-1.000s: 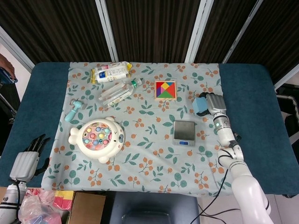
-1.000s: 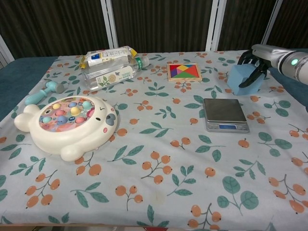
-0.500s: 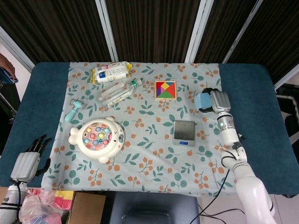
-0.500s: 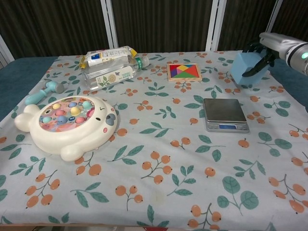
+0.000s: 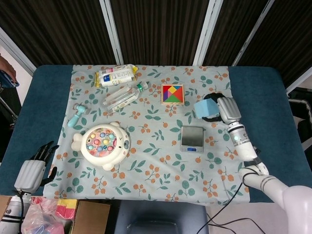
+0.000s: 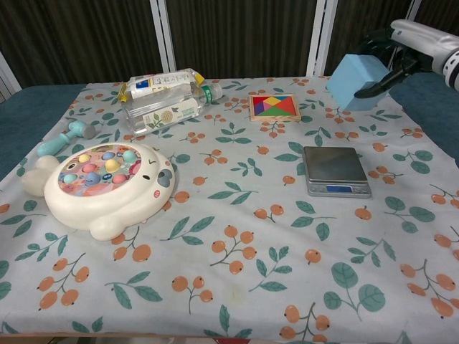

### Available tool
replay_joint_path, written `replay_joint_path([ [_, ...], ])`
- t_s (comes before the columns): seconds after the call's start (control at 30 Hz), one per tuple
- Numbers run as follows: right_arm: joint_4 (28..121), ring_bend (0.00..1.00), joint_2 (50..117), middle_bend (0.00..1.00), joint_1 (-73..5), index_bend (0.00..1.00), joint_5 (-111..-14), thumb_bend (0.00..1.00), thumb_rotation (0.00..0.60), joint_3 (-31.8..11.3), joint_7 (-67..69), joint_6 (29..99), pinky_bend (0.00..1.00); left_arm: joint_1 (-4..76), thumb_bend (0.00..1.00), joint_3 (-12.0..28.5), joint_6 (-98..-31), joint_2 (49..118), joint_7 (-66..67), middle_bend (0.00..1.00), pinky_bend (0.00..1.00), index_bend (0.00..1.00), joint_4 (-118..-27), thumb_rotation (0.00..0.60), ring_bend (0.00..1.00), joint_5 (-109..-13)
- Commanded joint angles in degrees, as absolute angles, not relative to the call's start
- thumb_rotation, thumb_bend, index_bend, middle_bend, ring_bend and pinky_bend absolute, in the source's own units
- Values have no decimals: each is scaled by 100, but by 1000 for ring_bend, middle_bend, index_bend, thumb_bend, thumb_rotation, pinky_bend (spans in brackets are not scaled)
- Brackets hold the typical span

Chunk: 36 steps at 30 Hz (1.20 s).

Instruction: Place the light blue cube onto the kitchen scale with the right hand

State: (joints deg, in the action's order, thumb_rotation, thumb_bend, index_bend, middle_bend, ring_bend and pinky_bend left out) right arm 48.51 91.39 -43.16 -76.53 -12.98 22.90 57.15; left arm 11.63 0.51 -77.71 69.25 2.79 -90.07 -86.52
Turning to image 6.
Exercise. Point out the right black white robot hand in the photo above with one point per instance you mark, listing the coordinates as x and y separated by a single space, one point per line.
419 39

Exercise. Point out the light blue foam cube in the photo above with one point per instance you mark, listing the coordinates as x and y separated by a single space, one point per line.
353 80

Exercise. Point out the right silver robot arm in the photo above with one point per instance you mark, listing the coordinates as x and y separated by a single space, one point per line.
452 68

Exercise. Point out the grey digital scale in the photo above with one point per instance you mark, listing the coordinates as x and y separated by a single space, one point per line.
333 165

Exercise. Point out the dark folding screen panel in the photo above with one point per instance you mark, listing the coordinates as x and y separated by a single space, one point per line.
439 14
79 39
240 36
358 25

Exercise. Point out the colourful wooden tangram puzzle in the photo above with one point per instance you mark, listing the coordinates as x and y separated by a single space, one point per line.
274 106

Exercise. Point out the white yellow snack packet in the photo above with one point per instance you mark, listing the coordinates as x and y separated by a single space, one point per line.
157 83

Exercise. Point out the clear plastic water bottle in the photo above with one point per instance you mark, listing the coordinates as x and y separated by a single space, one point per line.
161 113

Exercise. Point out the floral tablecloth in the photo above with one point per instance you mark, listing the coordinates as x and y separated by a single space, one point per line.
233 258

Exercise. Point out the cream whack-a-mole toy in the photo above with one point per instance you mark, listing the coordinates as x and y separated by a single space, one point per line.
104 186

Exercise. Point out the teal toy hammer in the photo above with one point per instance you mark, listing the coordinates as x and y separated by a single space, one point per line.
61 139

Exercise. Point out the teal table cover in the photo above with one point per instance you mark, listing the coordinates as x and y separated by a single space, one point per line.
28 111

